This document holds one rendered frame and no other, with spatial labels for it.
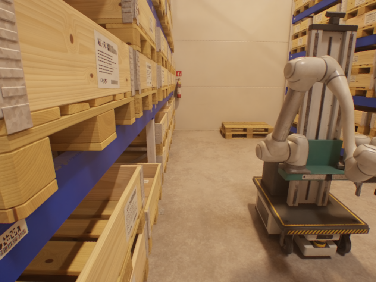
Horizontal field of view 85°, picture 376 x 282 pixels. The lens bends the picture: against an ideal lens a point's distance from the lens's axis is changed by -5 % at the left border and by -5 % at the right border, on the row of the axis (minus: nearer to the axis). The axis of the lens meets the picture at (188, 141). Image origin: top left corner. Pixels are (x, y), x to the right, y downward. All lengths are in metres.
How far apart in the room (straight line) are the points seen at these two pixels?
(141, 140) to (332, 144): 1.71
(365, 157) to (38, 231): 1.21
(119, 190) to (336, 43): 1.82
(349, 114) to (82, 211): 1.43
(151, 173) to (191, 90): 4.31
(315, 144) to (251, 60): 4.75
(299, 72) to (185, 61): 5.03
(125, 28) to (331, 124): 1.65
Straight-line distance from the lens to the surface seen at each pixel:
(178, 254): 1.98
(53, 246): 1.03
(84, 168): 0.68
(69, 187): 0.61
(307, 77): 1.35
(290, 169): 1.76
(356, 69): 4.39
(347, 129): 1.38
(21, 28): 0.40
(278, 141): 1.58
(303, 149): 1.73
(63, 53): 0.49
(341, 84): 1.40
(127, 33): 1.18
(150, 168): 2.09
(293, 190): 2.08
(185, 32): 6.27
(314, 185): 2.19
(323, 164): 2.04
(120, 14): 1.21
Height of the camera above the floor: 1.37
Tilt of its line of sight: 15 degrees down
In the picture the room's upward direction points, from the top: straight up
